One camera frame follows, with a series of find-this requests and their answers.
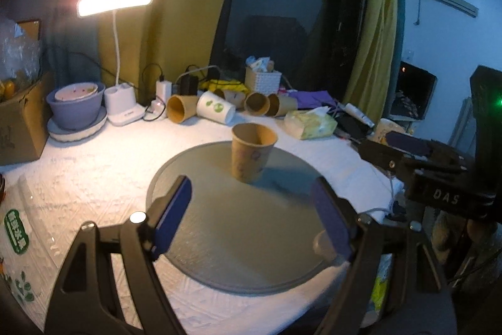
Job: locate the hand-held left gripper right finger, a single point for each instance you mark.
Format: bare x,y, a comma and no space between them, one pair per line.
333,221

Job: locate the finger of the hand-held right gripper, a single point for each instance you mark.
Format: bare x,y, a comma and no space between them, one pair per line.
380,156
408,144

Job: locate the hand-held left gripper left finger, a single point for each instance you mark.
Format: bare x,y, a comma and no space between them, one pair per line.
172,217

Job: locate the brown paper cup pink print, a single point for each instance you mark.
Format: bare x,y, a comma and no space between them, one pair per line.
251,154

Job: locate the cream paper cup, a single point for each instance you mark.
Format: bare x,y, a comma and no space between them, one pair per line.
386,129

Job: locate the plain brown paper cup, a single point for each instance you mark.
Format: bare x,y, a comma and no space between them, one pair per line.
233,96
257,104
181,109
282,105

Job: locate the white paper cup green print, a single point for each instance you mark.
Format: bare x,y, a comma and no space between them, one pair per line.
215,107

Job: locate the person's right hand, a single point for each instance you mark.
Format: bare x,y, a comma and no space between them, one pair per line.
449,237

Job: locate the black flat device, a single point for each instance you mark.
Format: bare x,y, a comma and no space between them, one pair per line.
353,127

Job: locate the white tube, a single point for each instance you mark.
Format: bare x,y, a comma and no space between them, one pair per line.
359,114

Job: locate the black monitor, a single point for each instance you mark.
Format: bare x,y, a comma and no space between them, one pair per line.
413,91

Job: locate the grey round mat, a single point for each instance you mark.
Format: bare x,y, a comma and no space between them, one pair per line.
243,240

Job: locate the yellow tissue pack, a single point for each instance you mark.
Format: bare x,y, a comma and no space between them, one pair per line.
310,123

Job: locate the purple cloth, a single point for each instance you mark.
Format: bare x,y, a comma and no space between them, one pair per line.
313,98

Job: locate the small white charger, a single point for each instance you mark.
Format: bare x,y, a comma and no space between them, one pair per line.
156,109

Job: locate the yellow curtain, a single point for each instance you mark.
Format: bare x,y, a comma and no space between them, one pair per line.
176,5
378,25

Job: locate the white power adapter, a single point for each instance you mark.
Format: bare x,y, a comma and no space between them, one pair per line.
164,89

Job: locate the white round plate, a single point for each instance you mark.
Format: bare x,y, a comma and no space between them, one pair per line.
74,134

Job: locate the black power adapter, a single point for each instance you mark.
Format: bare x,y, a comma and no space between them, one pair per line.
189,84

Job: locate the white woven basket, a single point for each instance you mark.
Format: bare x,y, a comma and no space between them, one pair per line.
263,82

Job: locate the yellow cloth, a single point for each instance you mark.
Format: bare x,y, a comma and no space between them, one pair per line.
225,85

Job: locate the purple bowl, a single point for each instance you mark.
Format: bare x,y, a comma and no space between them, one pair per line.
74,111

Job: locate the white bag green label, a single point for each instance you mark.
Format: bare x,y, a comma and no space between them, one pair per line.
17,237

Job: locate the pink inner bowl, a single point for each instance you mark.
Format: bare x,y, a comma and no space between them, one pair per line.
76,93

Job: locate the cardboard box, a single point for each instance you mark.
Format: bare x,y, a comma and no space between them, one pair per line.
23,131

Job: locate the dark window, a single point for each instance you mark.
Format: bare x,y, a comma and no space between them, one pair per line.
282,5

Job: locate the clear plastic bag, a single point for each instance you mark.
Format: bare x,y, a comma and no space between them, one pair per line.
17,56

